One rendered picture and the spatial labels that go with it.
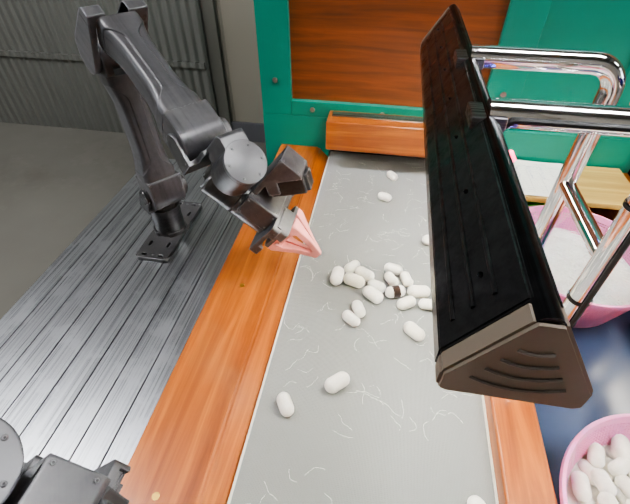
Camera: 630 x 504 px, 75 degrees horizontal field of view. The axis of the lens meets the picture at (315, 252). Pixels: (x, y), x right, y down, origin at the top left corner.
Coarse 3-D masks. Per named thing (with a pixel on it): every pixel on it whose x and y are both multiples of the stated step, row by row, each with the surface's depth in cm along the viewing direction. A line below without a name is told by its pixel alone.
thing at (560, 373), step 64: (448, 64) 49; (448, 128) 39; (448, 192) 33; (512, 192) 26; (448, 256) 28; (512, 256) 23; (448, 320) 25; (512, 320) 20; (448, 384) 23; (512, 384) 22; (576, 384) 21
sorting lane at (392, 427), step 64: (320, 192) 91; (320, 256) 76; (384, 256) 76; (320, 320) 65; (384, 320) 65; (320, 384) 57; (384, 384) 57; (256, 448) 51; (320, 448) 51; (384, 448) 51; (448, 448) 51
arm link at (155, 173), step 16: (96, 32) 64; (112, 64) 66; (112, 80) 67; (128, 80) 69; (112, 96) 70; (128, 96) 70; (128, 112) 71; (144, 112) 72; (128, 128) 73; (144, 128) 73; (144, 144) 75; (160, 144) 77; (144, 160) 76; (160, 160) 78; (144, 176) 77; (160, 176) 79; (176, 176) 81; (160, 192) 80; (176, 192) 82; (160, 208) 82
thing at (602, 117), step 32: (480, 64) 45; (512, 64) 45; (544, 64) 45; (576, 64) 44; (608, 64) 44; (608, 96) 46; (512, 128) 35; (544, 128) 35; (576, 128) 33; (608, 128) 33; (576, 160) 51; (576, 192) 51; (544, 224) 58; (576, 224) 48; (608, 256) 42; (576, 288) 46; (576, 320) 48
